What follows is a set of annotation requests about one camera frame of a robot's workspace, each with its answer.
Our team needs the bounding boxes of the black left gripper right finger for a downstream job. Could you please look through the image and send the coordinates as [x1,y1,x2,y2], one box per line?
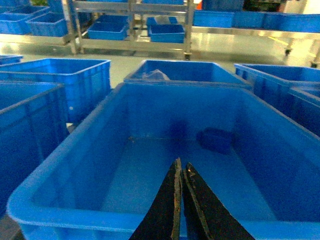
[182,162,254,240]

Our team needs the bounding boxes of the stainless steel cart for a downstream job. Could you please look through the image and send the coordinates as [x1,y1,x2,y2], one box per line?
[61,0,195,61]

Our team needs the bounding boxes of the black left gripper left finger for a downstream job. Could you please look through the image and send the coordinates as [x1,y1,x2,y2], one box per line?
[130,158,183,240]

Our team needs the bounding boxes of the blue bin far left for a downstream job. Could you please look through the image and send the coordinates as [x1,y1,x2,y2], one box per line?
[0,81,69,216]

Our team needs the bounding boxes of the large blue bin front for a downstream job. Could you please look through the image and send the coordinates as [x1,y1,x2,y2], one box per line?
[7,83,320,240]

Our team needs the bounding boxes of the blue bin right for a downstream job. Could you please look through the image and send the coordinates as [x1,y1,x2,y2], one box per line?
[234,63,320,136]

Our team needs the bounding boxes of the blue bin behind with bag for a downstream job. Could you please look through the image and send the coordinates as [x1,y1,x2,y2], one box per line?
[124,59,253,91]

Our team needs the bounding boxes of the blue bin upper left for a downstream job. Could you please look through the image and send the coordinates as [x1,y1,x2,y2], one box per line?
[0,58,111,123]

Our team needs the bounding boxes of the dark blue part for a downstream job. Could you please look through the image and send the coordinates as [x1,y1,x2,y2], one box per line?
[196,127,234,155]

